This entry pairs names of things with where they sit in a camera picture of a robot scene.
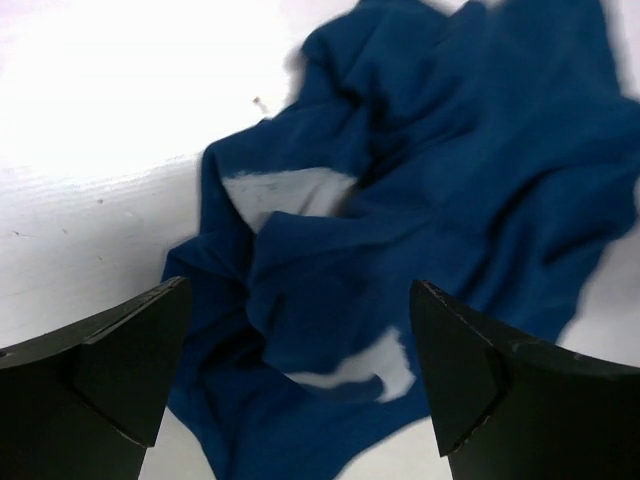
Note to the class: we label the blue t shirt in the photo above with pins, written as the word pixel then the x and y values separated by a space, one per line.
pixel 489 151

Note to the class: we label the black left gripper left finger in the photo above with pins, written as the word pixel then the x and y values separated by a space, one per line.
pixel 86 401

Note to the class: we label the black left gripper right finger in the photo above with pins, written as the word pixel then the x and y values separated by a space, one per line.
pixel 507 405

